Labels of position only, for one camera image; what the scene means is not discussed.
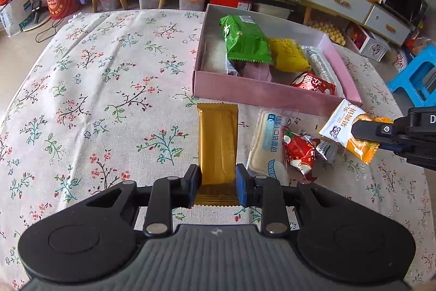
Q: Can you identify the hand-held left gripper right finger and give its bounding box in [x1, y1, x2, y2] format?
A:
[236, 163, 351, 237]

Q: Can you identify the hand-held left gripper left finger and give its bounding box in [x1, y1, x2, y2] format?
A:
[86, 164, 200, 237]

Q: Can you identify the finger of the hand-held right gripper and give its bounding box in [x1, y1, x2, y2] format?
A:
[351, 118, 397, 144]

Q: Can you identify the orange and white cookie packet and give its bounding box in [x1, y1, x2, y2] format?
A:
[319, 99, 380, 165]

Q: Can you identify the gold snack packet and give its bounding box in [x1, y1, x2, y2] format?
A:
[197, 103, 239, 208]

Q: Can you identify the clear white bread packet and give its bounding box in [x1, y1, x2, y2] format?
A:
[247, 109, 290, 184]

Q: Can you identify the red apple print snack packet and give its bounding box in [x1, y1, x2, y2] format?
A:
[290, 72, 337, 96]
[283, 129, 321, 177]

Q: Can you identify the pink cardboard box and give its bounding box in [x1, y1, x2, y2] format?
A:
[192, 4, 362, 117]

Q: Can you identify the yellow snack packet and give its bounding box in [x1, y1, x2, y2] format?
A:
[267, 38, 312, 73]

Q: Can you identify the pink clear snack packet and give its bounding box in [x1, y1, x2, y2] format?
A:
[243, 62, 273, 83]

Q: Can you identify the green snack packet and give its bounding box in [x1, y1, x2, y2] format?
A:
[219, 15, 275, 65]

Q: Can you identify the small silver candy packet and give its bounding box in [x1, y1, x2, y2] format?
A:
[313, 137, 339, 164]

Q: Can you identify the blue plastic stool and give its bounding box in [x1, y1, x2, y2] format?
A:
[386, 45, 436, 106]

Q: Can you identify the white printed box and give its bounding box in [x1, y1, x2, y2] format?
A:
[347, 23, 390, 61]

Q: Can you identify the silver striped packet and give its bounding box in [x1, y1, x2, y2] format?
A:
[301, 46, 341, 97]

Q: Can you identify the yellow egg tray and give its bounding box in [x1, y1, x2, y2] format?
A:
[308, 20, 346, 46]

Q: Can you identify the floral tablecloth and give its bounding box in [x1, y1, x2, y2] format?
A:
[0, 9, 433, 291]

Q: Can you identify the flat red box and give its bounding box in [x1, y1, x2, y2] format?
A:
[209, 0, 253, 10]

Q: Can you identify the black handheld device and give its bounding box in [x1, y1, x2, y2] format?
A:
[31, 1, 43, 24]

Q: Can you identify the white paper bag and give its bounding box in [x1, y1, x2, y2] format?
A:
[0, 0, 35, 37]

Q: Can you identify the black floor cable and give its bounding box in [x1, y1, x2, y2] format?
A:
[36, 18, 69, 43]

